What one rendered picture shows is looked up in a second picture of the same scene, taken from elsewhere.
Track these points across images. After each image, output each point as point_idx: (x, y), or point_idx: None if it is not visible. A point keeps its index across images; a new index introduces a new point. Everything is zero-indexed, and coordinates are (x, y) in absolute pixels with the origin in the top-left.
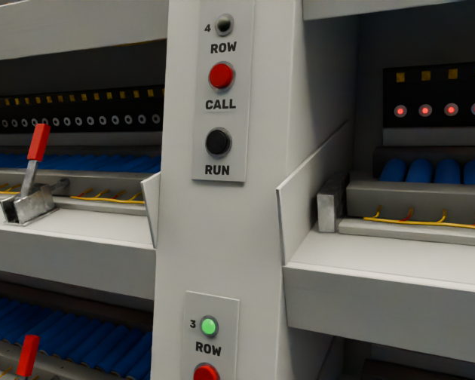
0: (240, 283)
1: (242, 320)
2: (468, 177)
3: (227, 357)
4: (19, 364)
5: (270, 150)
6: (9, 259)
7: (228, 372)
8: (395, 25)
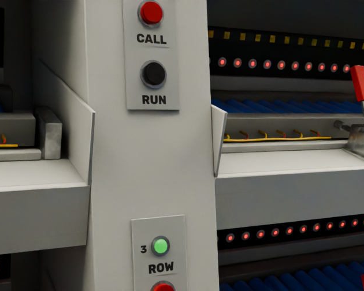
0: (182, 200)
1: (187, 231)
2: (244, 110)
3: (179, 268)
4: None
5: (196, 82)
6: None
7: (182, 281)
8: None
